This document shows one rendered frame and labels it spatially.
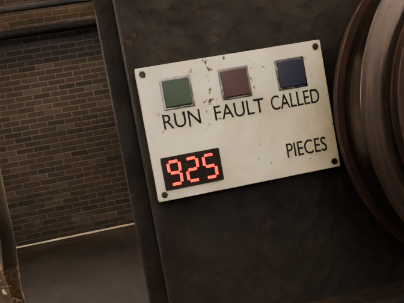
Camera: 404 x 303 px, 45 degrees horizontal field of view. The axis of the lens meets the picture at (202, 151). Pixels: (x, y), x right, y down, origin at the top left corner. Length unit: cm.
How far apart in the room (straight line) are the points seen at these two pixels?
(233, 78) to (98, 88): 603
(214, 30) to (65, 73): 607
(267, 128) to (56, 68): 614
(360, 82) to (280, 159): 17
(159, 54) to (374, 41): 28
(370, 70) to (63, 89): 623
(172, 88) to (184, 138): 7
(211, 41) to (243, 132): 13
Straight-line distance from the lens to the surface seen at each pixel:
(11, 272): 355
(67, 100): 668
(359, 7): 66
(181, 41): 68
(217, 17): 69
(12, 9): 647
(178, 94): 64
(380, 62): 59
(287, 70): 68
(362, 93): 57
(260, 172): 67
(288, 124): 68
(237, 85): 66
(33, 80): 677
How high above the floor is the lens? 115
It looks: 3 degrees down
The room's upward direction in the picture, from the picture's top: 10 degrees counter-clockwise
